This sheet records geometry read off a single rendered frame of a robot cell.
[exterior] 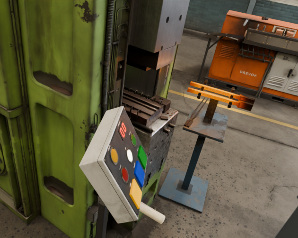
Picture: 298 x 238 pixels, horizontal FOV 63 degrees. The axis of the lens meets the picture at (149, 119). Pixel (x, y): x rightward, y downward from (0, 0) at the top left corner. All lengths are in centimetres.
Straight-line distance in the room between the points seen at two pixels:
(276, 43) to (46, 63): 388
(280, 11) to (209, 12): 207
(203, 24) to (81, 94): 790
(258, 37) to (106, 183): 406
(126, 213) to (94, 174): 19
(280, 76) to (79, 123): 416
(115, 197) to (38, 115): 80
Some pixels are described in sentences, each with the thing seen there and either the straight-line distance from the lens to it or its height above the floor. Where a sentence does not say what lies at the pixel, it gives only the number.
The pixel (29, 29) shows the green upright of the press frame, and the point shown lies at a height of 137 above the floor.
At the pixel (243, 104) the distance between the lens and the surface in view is 171.
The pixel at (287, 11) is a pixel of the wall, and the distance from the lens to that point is 880.
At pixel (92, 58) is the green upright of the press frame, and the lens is 102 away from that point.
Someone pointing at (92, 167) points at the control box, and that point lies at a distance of 75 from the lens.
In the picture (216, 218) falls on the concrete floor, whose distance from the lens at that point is 228.
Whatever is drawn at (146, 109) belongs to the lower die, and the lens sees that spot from 142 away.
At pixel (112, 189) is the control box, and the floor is 109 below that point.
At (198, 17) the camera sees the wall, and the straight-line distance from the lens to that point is 882.
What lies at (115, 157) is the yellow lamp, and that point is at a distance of 79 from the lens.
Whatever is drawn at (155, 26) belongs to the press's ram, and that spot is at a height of 148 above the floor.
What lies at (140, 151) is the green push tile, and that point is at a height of 104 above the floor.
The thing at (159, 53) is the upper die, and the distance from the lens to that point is 120.
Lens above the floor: 168
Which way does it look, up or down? 31 degrees down
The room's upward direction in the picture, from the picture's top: 11 degrees clockwise
